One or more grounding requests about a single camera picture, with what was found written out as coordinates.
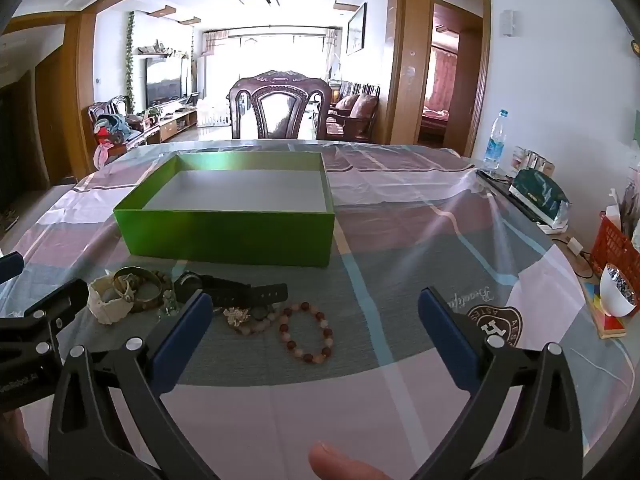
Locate small card boxes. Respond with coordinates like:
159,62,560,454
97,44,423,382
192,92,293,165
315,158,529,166
510,146,556,176

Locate green ivy garland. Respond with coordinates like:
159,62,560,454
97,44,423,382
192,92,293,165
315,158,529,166
125,10,137,111

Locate white bowl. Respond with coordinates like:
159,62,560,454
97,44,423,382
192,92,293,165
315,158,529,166
599,263,638,318

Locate green cardboard box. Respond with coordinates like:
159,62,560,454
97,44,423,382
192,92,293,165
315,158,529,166
113,152,336,267

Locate pile of clothes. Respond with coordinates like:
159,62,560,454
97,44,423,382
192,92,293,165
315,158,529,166
92,112,135,168

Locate red and pink bead bracelet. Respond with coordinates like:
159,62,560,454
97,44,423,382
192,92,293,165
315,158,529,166
279,301,334,365

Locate flat screen television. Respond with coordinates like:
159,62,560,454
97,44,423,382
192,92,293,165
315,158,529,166
145,56,183,106

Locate framed wall painting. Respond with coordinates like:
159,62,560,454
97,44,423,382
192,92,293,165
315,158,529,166
346,2,367,56

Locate wooden television cabinet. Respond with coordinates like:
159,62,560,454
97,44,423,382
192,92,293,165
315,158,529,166
145,107,198,146

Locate pink bed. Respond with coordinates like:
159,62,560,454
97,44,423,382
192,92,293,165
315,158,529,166
422,107,451,133

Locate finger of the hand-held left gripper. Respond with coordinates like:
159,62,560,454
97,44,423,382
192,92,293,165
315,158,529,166
0,278,90,361
0,252,25,283

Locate green bead jewelry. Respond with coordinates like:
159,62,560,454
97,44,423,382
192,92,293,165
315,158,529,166
158,291,180,319

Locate pink bead bracelet with flower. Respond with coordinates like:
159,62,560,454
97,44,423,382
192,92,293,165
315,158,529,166
222,305,281,333

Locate wooden sofa with cushions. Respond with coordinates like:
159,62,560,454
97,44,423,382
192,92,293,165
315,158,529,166
325,80,381,142

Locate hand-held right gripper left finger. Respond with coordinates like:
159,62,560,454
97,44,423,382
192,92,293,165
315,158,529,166
47,290,216,480

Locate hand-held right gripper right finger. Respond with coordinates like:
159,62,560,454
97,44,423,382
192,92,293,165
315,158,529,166
417,287,596,480

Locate colourful flat board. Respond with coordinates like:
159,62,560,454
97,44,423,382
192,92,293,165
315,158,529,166
580,280,628,339

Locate black flat board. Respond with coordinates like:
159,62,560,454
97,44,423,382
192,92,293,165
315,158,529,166
475,169,543,223

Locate red plastic basket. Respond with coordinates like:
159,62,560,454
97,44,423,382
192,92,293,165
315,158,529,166
590,212,640,278

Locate person's right hand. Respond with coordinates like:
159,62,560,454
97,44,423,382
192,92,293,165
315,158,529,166
309,441,396,480

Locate gold bangle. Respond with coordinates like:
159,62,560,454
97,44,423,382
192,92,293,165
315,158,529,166
113,266,164,313

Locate clear water bottle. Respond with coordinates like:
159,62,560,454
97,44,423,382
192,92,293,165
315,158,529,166
482,109,508,173

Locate dark wooden armchair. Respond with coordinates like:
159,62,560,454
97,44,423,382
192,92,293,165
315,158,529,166
89,96,146,161

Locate carved dark wooden chair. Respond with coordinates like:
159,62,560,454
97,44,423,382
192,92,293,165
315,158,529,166
227,71,333,141

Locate white low fence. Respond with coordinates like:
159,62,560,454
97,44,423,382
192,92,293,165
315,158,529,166
196,97,233,128

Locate green white book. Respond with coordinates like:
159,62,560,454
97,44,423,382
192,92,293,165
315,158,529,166
509,168,571,228

